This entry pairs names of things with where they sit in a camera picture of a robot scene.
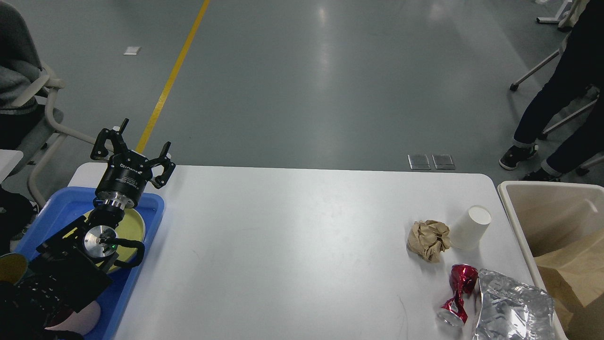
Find person in dark clothes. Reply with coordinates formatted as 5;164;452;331
499;0;604;181

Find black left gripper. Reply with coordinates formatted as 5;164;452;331
90;118;176;209

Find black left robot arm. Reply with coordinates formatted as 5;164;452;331
1;119;176;340

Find brown paper bag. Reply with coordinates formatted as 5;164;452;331
535;230;604;340

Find person in grey sweater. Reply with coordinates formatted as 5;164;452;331
0;1;44;255

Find metal floor socket plates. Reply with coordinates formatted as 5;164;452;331
407;153;456;170

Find white paper cup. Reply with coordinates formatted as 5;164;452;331
449;205;492;250

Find pink mug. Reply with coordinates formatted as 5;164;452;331
45;301;101;335

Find silver foil bag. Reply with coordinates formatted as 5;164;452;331
472;269;556;340

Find blue mug yellow inside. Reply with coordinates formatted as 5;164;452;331
0;253;28;284

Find brown paper ball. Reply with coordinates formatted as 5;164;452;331
406;220;451;263

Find beige plastic bin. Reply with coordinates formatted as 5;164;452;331
498;181;604;340

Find grey chair at left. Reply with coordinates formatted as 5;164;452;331
9;61;96;208

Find yellow plate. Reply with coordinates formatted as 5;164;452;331
67;209;145;263

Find crushed red can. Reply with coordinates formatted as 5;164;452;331
436;264;478;328

